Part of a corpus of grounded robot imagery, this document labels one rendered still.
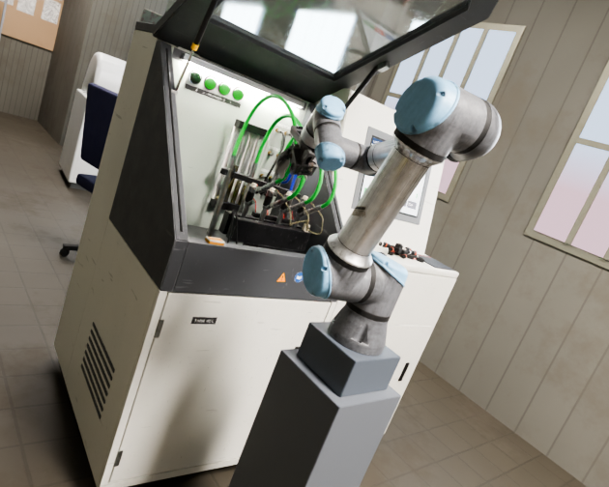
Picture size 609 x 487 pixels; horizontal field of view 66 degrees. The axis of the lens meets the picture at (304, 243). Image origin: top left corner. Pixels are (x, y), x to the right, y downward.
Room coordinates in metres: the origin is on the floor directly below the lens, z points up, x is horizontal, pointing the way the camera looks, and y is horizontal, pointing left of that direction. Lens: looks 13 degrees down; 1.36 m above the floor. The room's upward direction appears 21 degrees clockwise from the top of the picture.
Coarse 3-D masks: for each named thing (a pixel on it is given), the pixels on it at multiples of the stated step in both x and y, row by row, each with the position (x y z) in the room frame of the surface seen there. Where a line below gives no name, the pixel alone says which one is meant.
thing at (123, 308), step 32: (128, 256) 1.46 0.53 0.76; (96, 288) 1.62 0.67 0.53; (128, 288) 1.40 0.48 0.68; (96, 320) 1.56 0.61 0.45; (128, 320) 1.35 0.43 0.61; (96, 352) 1.49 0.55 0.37; (128, 352) 1.30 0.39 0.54; (96, 384) 1.43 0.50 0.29; (128, 384) 1.25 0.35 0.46; (96, 416) 1.37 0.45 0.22; (128, 416) 1.25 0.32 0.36; (96, 448) 1.32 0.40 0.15; (96, 480) 1.26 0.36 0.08; (128, 480) 1.30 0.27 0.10
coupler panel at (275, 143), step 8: (288, 120) 2.03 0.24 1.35; (280, 128) 2.01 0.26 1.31; (288, 128) 2.04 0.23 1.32; (272, 136) 1.99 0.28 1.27; (280, 136) 2.02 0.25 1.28; (288, 136) 2.05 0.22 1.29; (272, 144) 2.00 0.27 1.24; (280, 144) 2.03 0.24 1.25; (264, 152) 1.99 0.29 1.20; (272, 152) 1.99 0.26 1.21; (264, 160) 2.00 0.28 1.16; (272, 160) 2.02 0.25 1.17; (264, 168) 2.00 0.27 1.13; (256, 176) 1.99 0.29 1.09; (264, 176) 1.98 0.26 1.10; (272, 176) 2.04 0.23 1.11
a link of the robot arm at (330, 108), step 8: (328, 96) 1.31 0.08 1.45; (320, 104) 1.29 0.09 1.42; (328, 104) 1.29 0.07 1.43; (336, 104) 1.30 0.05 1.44; (320, 112) 1.29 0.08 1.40; (328, 112) 1.28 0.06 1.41; (336, 112) 1.29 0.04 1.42; (344, 112) 1.31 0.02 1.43; (312, 120) 1.32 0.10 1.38; (320, 120) 1.29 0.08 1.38; (328, 120) 1.29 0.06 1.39; (336, 120) 1.30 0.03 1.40; (312, 128) 1.33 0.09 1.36; (312, 136) 1.35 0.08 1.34
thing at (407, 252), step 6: (384, 246) 2.00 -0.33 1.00; (390, 246) 2.00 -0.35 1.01; (396, 246) 2.01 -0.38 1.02; (402, 246) 2.02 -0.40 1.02; (390, 252) 1.96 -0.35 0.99; (396, 252) 2.04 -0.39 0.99; (402, 252) 2.02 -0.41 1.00; (408, 252) 2.05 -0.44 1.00; (414, 252) 2.08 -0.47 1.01; (408, 258) 2.04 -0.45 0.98; (414, 258) 2.07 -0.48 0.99; (420, 258) 2.06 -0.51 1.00
